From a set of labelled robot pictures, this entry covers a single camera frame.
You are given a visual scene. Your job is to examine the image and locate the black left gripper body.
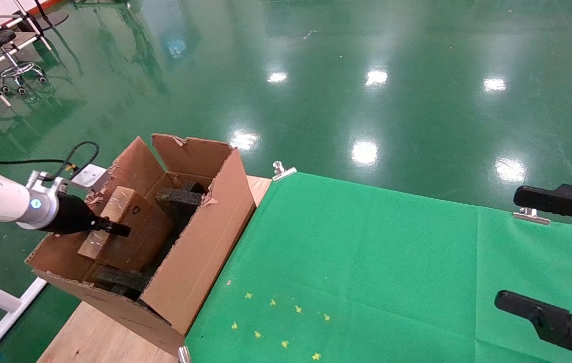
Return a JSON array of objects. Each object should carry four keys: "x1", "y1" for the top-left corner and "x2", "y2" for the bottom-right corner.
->
[{"x1": 39, "y1": 195, "x2": 100, "y2": 235}]

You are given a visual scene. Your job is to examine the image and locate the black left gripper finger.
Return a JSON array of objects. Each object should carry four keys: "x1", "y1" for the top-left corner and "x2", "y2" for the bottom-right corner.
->
[{"x1": 92, "y1": 217, "x2": 132, "y2": 237}]

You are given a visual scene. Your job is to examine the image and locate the small taped cardboard box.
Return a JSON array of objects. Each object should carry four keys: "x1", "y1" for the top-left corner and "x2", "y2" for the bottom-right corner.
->
[{"x1": 78, "y1": 186, "x2": 176, "y2": 273}]

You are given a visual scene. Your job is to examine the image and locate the large open cardboard carton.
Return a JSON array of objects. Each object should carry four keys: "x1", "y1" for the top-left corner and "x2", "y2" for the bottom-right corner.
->
[{"x1": 25, "y1": 133, "x2": 258, "y2": 356}]

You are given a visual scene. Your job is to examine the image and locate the green cloth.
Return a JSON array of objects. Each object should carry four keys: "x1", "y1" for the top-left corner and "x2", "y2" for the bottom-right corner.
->
[{"x1": 185, "y1": 173, "x2": 572, "y2": 363}]

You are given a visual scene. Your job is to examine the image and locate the black round stand base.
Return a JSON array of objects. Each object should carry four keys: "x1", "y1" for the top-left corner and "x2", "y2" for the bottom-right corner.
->
[{"x1": 16, "y1": 10, "x2": 70, "y2": 34}]

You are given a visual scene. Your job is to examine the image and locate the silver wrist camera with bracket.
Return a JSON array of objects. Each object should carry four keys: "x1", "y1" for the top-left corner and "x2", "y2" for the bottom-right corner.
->
[{"x1": 26, "y1": 163, "x2": 108, "y2": 193}]

